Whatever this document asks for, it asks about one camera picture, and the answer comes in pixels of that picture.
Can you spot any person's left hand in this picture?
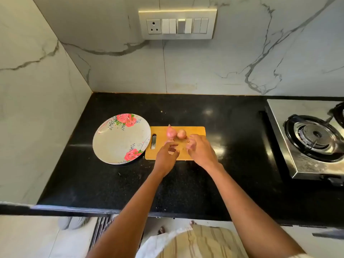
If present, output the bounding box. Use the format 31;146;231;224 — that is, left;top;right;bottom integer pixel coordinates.
153;141;181;178

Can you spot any person's right hand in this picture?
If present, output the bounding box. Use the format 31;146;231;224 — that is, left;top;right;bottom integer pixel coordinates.
185;134;221;171

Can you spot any person's right forearm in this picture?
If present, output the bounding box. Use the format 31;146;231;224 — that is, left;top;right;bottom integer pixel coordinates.
207;163;307;258

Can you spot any person's left forearm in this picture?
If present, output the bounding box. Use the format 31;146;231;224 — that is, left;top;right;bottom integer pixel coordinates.
86;170;173;258

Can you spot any wooden cutting board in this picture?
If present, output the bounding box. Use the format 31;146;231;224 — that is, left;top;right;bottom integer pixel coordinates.
145;126;206;161

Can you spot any black stone countertop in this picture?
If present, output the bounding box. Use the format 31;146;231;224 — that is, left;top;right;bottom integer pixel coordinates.
37;92;344;229

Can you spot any white floral plate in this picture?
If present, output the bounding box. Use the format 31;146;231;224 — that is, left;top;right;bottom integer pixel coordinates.
92;113;152;165

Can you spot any stainless steel gas stove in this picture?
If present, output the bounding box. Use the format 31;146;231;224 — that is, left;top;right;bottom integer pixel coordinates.
264;98;344;186

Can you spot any beige striped garment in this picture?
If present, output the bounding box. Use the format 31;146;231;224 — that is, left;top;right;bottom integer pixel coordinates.
135;223;249;258

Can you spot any grey slipper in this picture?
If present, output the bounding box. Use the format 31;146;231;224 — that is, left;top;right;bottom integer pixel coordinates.
58;216;72;230
70;216;90;229

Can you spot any black stove burner grate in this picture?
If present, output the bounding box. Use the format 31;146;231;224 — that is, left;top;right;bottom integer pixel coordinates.
330;101;344;129
285;114;344;162

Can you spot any white wall switch panel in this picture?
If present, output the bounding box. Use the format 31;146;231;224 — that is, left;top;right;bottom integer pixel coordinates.
139;8;218;40

